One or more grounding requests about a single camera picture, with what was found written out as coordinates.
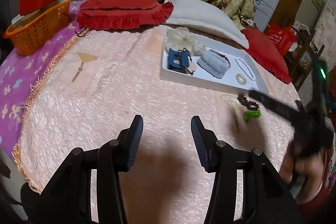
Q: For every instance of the white cardboard box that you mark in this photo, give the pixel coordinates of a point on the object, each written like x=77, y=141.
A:
x=210, y=82

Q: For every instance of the red shopping bag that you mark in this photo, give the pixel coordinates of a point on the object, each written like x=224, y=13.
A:
x=281, y=39

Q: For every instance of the wooden shelf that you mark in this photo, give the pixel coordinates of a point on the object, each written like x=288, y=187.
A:
x=304, y=56

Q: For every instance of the beige pillow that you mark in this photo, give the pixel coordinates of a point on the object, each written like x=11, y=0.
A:
x=204, y=16

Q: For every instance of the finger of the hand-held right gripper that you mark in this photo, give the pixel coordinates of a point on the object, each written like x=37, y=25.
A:
x=278, y=108

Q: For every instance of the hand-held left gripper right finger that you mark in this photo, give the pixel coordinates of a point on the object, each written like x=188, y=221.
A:
x=199, y=145

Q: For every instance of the cream dotted scrunchie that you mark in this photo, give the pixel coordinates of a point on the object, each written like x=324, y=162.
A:
x=183, y=39

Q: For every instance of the blue hair claw clip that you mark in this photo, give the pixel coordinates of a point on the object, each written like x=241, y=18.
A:
x=174, y=60

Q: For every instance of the floral curtain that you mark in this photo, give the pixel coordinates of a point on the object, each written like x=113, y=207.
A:
x=326, y=29

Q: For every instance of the orange plastic basket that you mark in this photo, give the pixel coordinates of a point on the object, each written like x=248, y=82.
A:
x=39, y=27

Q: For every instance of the person's right forearm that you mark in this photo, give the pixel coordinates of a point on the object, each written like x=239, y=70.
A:
x=312, y=195

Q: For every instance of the purple floral mattress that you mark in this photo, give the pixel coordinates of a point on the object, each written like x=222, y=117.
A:
x=15, y=77

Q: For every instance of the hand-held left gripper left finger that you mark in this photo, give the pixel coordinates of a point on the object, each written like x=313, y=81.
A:
x=134, y=145

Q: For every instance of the red frilled pillow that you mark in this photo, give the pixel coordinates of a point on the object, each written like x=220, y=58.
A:
x=118, y=11

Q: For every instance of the pink fluffy blanket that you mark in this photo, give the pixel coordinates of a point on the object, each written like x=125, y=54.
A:
x=126, y=92

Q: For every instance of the black hook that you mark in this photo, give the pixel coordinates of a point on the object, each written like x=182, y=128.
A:
x=82, y=33

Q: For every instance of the person's right hand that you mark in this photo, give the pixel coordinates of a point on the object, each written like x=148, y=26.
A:
x=305, y=169

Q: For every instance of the plain red pillow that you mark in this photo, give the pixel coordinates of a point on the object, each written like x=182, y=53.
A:
x=265, y=53

